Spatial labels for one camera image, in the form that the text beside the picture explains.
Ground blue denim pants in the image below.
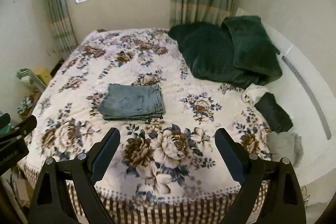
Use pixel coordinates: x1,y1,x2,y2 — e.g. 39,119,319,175
98,84,164,121

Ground grey cloth on bed edge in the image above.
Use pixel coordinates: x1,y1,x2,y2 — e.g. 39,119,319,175
266,132,303,168

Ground green box on floor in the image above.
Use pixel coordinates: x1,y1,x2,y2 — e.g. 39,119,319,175
16,68,47,93

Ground yellow box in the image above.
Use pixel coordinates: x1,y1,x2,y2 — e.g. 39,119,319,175
34,67,52,86

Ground black folded garment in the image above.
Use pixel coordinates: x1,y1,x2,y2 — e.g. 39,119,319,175
255,92,293,133

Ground white patterned cloth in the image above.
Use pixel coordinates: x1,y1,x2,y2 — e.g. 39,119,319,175
241,84,269,107

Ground white curved headboard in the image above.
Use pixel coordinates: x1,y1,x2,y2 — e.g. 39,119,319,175
235,8,336,207

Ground floral bed blanket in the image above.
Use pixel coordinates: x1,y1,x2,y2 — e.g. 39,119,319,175
16,27,273,224

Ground green striped left curtain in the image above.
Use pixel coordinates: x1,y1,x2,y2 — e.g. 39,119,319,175
46,0,78,60

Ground dark green pillow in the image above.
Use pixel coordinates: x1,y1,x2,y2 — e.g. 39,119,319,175
222,15,282,80

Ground dark green blanket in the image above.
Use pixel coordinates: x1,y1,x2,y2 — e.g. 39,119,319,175
168,22,269,89

